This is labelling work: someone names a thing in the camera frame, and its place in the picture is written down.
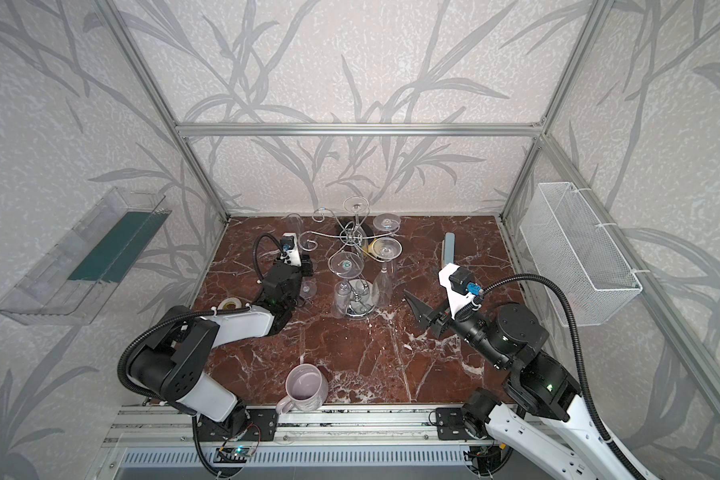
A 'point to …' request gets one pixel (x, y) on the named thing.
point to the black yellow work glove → (360, 232)
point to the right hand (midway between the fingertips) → (420, 270)
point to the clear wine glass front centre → (345, 265)
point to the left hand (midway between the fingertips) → (303, 234)
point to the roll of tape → (229, 303)
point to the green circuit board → (232, 455)
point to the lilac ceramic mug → (306, 387)
